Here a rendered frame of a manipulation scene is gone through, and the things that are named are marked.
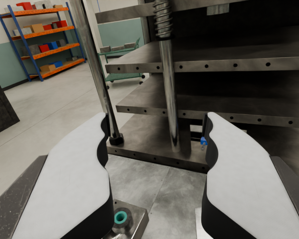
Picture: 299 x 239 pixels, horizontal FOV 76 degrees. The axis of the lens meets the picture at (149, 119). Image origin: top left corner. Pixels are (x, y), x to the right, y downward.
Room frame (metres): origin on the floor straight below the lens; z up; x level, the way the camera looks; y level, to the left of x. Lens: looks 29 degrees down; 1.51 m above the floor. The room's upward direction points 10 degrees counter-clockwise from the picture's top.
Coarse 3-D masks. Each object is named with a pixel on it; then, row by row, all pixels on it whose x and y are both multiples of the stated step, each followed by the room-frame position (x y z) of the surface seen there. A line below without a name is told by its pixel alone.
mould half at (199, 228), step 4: (196, 208) 0.41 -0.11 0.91; (200, 208) 0.40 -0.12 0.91; (196, 212) 0.39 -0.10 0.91; (200, 212) 0.39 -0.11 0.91; (196, 216) 0.38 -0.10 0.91; (200, 216) 0.38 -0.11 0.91; (196, 220) 0.37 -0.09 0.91; (200, 220) 0.36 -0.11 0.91; (196, 224) 0.35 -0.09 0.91; (200, 224) 0.35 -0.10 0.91; (196, 228) 0.34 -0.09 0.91; (200, 228) 0.34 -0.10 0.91; (196, 232) 0.33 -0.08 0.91; (200, 232) 0.33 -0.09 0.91; (204, 232) 0.33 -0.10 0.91; (196, 236) 0.35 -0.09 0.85; (200, 236) 0.32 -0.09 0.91; (204, 236) 0.31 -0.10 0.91; (208, 236) 0.31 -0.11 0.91
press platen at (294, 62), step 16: (240, 32) 1.36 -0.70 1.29; (256, 32) 1.26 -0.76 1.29; (272, 32) 1.17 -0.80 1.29; (288, 32) 1.10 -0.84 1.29; (144, 48) 1.38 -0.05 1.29; (176, 48) 1.19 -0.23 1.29; (192, 48) 1.11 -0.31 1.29; (208, 48) 1.04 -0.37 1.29; (224, 48) 0.98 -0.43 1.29; (240, 48) 0.92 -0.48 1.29; (256, 48) 0.87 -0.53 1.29; (272, 48) 0.82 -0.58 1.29; (288, 48) 0.78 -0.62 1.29; (112, 64) 1.06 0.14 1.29; (128, 64) 1.01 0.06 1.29; (144, 64) 0.97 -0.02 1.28; (160, 64) 0.92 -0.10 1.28; (176, 64) 0.89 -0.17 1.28; (192, 64) 0.85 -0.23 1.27; (208, 64) 0.81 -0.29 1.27; (224, 64) 0.78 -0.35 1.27; (240, 64) 0.75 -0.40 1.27; (256, 64) 0.73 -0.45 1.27; (272, 64) 0.70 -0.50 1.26; (288, 64) 0.67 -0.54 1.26
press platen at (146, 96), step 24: (192, 72) 1.46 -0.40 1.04; (216, 72) 1.37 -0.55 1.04; (240, 72) 1.28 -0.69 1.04; (264, 72) 1.20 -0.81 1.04; (288, 72) 1.13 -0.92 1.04; (144, 96) 1.15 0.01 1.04; (192, 96) 1.02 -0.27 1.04; (216, 96) 0.97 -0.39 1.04; (240, 96) 0.92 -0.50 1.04; (264, 96) 0.87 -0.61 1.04; (288, 96) 0.83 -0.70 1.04; (240, 120) 0.74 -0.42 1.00; (264, 120) 0.70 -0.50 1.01; (288, 120) 0.65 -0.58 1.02
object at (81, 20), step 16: (80, 0) 1.05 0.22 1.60; (144, 0) 1.64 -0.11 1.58; (80, 16) 1.04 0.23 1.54; (80, 32) 1.05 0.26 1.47; (144, 32) 1.64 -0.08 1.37; (96, 64) 1.04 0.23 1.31; (96, 80) 1.04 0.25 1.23; (112, 112) 1.05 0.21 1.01; (112, 128) 1.04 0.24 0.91; (112, 144) 1.03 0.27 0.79
